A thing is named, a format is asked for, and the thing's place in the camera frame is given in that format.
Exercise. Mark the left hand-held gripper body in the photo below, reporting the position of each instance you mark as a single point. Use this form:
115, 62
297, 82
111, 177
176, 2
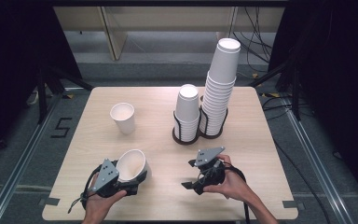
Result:
105, 177

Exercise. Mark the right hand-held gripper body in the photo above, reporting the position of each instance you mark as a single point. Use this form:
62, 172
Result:
208, 154

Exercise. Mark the white paper cup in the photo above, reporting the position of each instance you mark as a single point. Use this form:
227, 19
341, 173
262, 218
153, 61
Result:
133, 165
124, 123

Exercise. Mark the short stack of white cups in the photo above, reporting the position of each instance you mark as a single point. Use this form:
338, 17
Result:
187, 105

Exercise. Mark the tall stack of white cups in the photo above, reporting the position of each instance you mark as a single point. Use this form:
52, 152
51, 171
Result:
225, 62

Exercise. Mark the person's left hand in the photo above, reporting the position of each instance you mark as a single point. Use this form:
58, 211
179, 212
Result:
98, 207

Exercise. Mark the person's right hand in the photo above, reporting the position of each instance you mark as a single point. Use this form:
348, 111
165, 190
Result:
234, 186

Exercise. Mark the black tape strip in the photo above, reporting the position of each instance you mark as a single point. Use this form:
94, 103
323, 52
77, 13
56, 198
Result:
51, 201
292, 204

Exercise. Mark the black metal stand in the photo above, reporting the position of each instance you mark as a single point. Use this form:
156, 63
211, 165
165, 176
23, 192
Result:
42, 93
296, 93

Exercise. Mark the leaning wooden board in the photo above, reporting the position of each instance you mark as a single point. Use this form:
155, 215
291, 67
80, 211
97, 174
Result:
116, 40

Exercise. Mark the dark curtain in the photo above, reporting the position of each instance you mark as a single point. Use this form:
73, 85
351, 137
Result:
6, 62
348, 77

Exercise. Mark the black metal beam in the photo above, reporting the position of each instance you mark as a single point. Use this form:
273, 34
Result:
167, 3

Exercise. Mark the aluminium floor rail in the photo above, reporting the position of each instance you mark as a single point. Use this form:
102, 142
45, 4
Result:
18, 174
323, 174

